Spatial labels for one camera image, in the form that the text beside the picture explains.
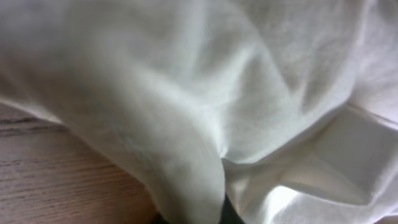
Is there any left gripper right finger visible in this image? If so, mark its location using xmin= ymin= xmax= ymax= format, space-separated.
xmin=220 ymin=195 xmax=244 ymax=224

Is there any white printed t-shirt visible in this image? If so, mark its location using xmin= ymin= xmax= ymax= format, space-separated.
xmin=1 ymin=0 xmax=397 ymax=223

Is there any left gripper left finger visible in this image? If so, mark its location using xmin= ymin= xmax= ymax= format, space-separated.
xmin=150 ymin=213 xmax=169 ymax=224

